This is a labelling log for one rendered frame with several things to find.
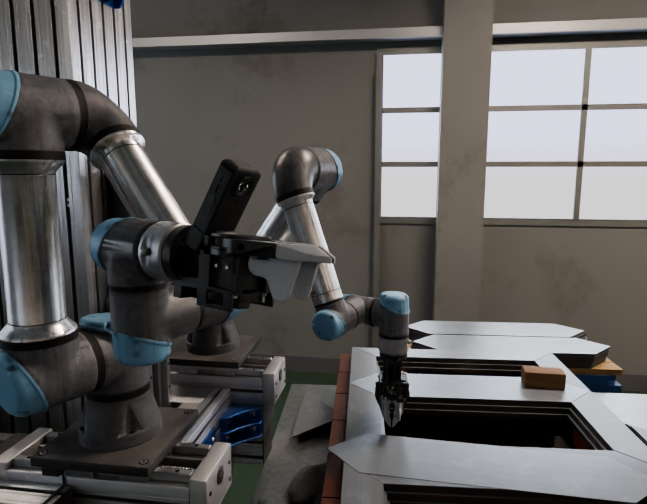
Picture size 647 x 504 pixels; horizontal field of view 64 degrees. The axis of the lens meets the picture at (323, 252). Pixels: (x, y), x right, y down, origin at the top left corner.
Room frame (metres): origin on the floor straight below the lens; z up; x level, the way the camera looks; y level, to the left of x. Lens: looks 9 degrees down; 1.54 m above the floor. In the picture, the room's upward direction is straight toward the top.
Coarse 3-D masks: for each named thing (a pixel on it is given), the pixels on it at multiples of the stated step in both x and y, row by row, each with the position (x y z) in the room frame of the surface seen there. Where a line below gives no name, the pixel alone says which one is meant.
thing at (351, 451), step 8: (352, 440) 1.21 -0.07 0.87; (360, 440) 1.21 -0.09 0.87; (344, 448) 1.18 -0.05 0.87; (352, 448) 1.18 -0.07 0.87; (360, 448) 1.18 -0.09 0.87; (344, 456) 1.14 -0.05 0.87; (352, 456) 1.14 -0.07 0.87; (360, 456) 1.14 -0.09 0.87; (352, 464) 1.11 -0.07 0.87; (360, 464) 1.11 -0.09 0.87
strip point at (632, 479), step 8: (616, 464) 1.11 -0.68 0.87; (624, 464) 1.11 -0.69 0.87; (616, 472) 1.08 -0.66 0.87; (624, 472) 1.08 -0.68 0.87; (632, 472) 1.08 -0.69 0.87; (640, 472) 1.08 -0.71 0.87; (624, 480) 1.05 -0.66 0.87; (632, 480) 1.05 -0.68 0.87; (640, 480) 1.05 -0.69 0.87; (632, 488) 1.02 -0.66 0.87; (640, 488) 1.02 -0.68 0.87; (632, 496) 0.99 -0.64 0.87; (640, 496) 0.99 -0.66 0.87
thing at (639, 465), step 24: (408, 360) 1.80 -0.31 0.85; (432, 360) 1.80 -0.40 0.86; (456, 360) 1.79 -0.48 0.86; (480, 360) 1.78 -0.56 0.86; (504, 360) 1.78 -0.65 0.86; (408, 408) 1.46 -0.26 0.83; (432, 408) 1.46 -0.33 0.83; (456, 408) 1.45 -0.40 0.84; (480, 408) 1.45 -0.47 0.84; (504, 408) 1.44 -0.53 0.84; (528, 408) 1.44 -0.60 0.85; (552, 408) 1.43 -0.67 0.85; (576, 408) 1.39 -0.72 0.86; (384, 432) 1.32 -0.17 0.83; (576, 432) 1.35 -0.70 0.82; (624, 456) 1.14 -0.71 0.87; (384, 480) 1.05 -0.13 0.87; (408, 480) 1.05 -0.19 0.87
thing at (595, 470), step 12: (576, 456) 1.14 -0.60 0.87; (588, 456) 1.14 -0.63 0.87; (600, 456) 1.14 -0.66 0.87; (588, 468) 1.09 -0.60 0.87; (600, 468) 1.09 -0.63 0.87; (612, 468) 1.09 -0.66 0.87; (588, 480) 1.05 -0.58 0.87; (600, 480) 1.05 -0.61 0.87; (612, 480) 1.05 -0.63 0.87; (600, 492) 1.00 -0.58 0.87; (612, 492) 1.00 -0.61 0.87; (624, 492) 1.00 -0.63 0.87
